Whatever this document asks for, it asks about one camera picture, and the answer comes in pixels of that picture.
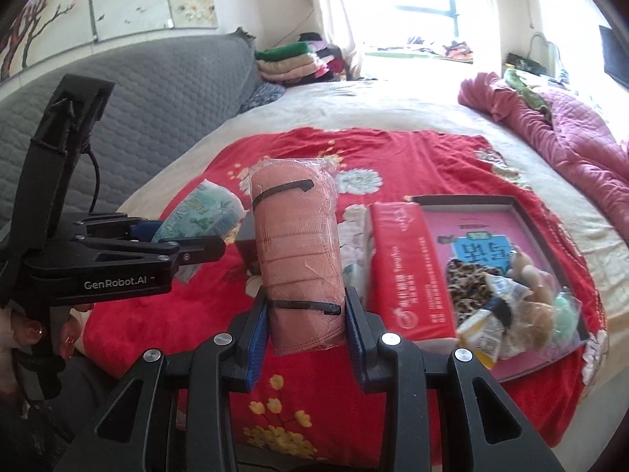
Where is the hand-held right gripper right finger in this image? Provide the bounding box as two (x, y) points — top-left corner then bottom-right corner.
(344, 285), (566, 472)

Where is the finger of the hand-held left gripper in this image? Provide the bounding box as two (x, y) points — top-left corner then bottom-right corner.
(74, 212), (165, 243)
(69, 235), (227, 269)

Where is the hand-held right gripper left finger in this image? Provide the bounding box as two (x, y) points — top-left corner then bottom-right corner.
(54, 297), (269, 472)

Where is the green white tissue pack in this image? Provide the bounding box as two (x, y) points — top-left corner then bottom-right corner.
(150, 179), (246, 283)

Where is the pink face mask pack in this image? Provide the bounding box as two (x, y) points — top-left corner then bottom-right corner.
(248, 157), (345, 355)

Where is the leopard print scrunchie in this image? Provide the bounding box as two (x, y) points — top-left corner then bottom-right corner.
(445, 258), (507, 328)

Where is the pink tray box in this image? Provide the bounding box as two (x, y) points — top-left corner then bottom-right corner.
(403, 194), (590, 384)

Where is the pale green soft item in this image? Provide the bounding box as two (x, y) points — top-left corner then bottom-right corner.
(553, 292), (585, 352)

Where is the person's left hand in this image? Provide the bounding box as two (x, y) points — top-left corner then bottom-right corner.
(0, 304), (94, 361)

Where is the dark blue box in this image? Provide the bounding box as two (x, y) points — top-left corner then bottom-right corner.
(236, 223), (261, 276)

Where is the red tissue box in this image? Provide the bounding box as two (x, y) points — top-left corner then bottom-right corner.
(368, 201), (458, 342)

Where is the yellow white packet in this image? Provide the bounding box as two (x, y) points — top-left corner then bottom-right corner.
(454, 275), (517, 369)

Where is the grey quilted headboard cover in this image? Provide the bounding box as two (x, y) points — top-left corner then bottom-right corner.
(0, 29), (263, 251)

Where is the pink book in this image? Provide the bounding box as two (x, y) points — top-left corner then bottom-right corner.
(423, 206), (566, 296)

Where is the dark patterned pillow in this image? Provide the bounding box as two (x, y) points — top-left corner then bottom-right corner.
(240, 83), (287, 113)

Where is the clear bag of snacks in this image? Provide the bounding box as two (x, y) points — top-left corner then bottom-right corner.
(511, 304), (557, 355)

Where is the red floral blanket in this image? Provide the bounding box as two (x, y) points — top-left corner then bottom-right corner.
(81, 128), (607, 472)

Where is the stack of folded clothes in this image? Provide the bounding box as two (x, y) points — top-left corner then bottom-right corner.
(254, 32), (349, 84)

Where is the white curtain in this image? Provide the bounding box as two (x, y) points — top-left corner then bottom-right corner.
(309, 0), (367, 79)
(472, 0), (529, 74)

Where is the green cloth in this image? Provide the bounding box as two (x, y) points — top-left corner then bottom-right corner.
(504, 66), (554, 114)

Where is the orange patterned cloth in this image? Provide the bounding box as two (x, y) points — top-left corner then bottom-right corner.
(442, 39), (475, 62)

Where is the pink quilt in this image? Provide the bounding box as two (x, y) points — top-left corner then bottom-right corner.
(457, 73), (629, 222)

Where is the black bag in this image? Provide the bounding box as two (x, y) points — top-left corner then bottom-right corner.
(506, 52), (546, 72)

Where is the white metal rack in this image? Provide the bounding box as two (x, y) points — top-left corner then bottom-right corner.
(528, 32), (566, 79)

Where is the black television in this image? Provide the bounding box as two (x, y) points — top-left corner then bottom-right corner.
(598, 24), (629, 82)

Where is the black cable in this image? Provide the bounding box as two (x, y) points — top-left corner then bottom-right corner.
(83, 140), (101, 214)

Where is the floral wall painting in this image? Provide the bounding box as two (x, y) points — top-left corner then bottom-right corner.
(0, 0), (219, 82)

